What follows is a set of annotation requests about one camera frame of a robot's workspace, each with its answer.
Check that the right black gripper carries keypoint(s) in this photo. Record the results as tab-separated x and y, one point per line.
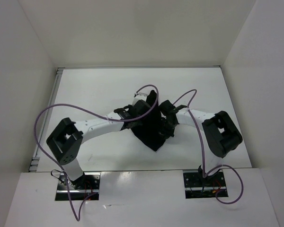
164	133

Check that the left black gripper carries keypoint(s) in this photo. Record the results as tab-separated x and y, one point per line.
139	122

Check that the black skirt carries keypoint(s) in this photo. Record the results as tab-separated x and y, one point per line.
149	131

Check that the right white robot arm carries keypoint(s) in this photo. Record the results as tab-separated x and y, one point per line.
217	133

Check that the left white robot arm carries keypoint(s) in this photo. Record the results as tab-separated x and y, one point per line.
67	137

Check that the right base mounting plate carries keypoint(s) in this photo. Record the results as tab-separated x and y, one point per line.
196	187

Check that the base mounting plate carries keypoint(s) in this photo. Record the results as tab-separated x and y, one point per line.
87	187
196	187

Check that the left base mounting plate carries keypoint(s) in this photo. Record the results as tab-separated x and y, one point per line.
87	187

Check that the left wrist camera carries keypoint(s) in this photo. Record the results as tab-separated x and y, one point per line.
139	96

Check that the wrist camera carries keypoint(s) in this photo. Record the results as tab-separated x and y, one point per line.
139	96
166	106

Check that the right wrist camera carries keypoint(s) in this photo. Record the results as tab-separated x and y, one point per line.
166	106

